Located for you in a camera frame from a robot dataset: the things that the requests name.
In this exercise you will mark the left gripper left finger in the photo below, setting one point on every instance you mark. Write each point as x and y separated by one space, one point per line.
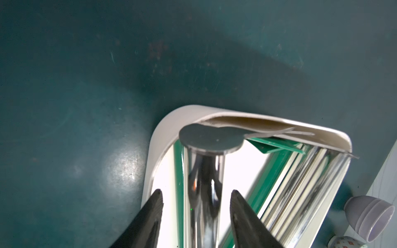
143 232

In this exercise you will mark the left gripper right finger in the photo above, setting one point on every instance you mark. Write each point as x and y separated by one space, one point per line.
248 230

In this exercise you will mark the green red hoe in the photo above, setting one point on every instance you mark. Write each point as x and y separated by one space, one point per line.
179 187
256 171

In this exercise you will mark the steel blue hoe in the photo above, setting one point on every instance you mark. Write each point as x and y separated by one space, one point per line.
207 148
315 170
339 160
291 182

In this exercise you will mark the white plastic storage tray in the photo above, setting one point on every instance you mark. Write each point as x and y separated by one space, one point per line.
160 163

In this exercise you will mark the green patterned ceramic bowl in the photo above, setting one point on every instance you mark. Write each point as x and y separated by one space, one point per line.
345 242

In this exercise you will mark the purple ceramic bowl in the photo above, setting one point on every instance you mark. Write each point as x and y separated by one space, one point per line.
368 216

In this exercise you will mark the green table mat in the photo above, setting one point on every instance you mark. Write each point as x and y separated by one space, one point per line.
85 83

